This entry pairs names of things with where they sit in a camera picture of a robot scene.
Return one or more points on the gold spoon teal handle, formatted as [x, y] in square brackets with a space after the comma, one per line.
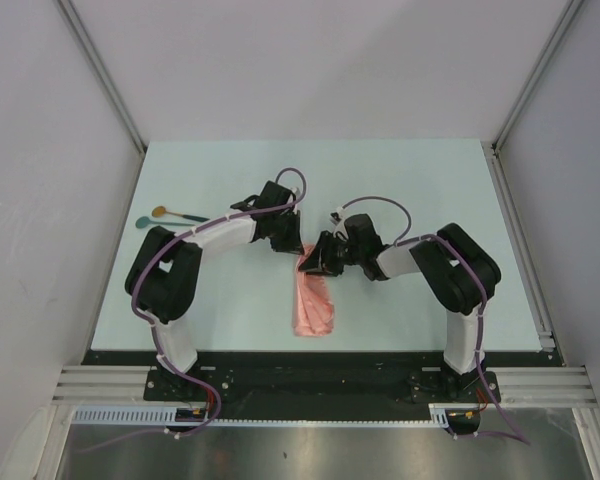
[161, 211]

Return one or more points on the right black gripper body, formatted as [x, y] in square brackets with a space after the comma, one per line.
[349, 253]

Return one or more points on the right aluminium frame post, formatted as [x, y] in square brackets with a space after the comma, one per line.
[548, 52]

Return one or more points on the aluminium frame post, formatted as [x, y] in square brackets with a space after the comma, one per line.
[86, 45]
[548, 52]

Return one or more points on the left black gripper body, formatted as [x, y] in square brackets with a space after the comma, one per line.
[283, 236]

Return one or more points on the right aluminium table rail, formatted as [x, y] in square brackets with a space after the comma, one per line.
[527, 269]

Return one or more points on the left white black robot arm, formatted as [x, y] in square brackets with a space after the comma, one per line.
[163, 278]

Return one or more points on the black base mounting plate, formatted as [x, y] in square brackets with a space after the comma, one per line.
[324, 387]

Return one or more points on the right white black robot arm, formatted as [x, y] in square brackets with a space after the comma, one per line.
[460, 274]

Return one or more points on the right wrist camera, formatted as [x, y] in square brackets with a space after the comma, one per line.
[338, 218]

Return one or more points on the left aluminium frame post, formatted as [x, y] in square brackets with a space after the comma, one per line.
[86, 45]

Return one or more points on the pink satin napkin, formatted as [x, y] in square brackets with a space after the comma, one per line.
[313, 307]

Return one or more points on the front aluminium cross rail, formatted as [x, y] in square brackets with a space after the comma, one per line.
[533, 387]

